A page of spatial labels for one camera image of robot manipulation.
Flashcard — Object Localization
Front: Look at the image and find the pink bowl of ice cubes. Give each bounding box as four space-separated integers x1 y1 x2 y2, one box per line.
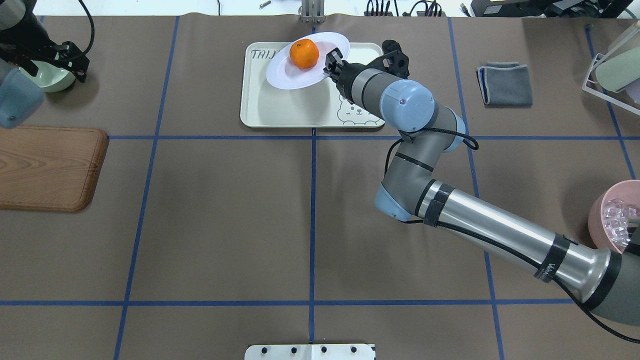
588 179 640 254

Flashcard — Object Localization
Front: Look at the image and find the folded grey cloth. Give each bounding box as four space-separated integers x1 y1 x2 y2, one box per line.
476 61 534 107

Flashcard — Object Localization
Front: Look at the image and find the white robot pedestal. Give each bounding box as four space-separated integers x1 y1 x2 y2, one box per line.
244 343 377 360

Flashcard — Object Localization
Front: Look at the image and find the green ceramic bowl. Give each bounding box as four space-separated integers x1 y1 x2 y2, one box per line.
18 60 76 92

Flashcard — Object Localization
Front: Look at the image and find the white wire cup rack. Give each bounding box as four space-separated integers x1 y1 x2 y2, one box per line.
582 19 640 117

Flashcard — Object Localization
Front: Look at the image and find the cream bear serving tray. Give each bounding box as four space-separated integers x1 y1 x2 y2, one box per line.
240 42 384 129

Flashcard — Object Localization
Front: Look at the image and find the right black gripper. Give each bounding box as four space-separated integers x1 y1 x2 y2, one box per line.
324 47 357 98

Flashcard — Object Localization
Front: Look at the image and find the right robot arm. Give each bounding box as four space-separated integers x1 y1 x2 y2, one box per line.
324 48 640 327

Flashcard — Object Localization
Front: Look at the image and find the purple plastic cup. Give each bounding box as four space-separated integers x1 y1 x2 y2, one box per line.
624 79 640 105

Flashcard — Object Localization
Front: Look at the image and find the orange fruit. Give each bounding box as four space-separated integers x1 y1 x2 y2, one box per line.
289 38 320 70

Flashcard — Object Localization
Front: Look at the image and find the white round plate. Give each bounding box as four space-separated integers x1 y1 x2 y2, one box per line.
266 31 351 91

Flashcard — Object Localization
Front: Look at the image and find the brown wooden tray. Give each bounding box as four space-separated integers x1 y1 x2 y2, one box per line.
0 126 109 214

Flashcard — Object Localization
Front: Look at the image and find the aluminium frame post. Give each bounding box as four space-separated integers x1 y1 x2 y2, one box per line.
298 0 326 25

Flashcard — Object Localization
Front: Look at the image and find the green plastic cup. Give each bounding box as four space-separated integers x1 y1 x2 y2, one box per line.
595 47 640 92

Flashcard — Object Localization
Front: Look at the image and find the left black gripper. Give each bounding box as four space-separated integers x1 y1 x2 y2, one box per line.
10 30 90 84

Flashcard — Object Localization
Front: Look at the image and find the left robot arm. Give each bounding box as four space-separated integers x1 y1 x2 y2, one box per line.
0 0 96 129

